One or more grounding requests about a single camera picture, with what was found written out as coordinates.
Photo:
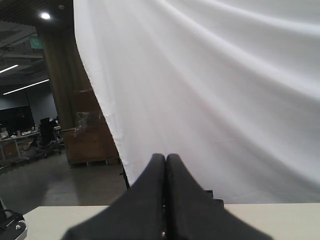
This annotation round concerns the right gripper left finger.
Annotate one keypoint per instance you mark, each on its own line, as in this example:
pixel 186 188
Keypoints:
pixel 136 215

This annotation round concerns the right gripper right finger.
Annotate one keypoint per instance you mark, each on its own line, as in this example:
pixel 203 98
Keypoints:
pixel 192 214

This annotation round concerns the left grey black robot arm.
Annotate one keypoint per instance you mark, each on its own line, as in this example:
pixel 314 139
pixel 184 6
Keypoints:
pixel 12 224

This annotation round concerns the black backdrop stand pole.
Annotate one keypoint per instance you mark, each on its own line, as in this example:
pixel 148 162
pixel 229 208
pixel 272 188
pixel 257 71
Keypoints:
pixel 124 175

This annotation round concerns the wooden crate in background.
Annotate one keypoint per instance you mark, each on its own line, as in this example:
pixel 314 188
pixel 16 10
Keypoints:
pixel 90 140

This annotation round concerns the black office chair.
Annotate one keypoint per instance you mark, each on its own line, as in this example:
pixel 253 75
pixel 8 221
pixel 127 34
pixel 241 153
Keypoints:
pixel 48 142

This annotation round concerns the white backdrop cloth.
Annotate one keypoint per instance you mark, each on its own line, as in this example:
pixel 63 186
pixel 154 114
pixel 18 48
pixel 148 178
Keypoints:
pixel 231 86

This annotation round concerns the background office desk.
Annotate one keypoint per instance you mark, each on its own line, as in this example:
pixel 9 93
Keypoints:
pixel 27 148

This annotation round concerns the green hanging sign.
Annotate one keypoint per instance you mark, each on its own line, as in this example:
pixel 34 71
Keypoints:
pixel 35 42

